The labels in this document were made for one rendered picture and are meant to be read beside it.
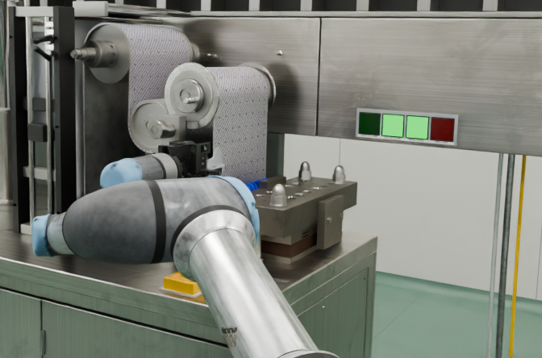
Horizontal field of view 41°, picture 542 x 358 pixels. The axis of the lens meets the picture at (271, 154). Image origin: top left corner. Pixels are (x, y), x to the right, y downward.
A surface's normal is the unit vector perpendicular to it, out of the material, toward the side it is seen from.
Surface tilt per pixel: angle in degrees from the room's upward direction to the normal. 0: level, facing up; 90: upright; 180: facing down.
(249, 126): 90
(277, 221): 90
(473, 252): 90
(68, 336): 90
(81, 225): 81
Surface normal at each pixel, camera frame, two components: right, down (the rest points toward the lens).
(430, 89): -0.48, 0.11
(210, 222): 0.15, -0.26
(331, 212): 0.87, 0.10
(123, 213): -0.12, -0.33
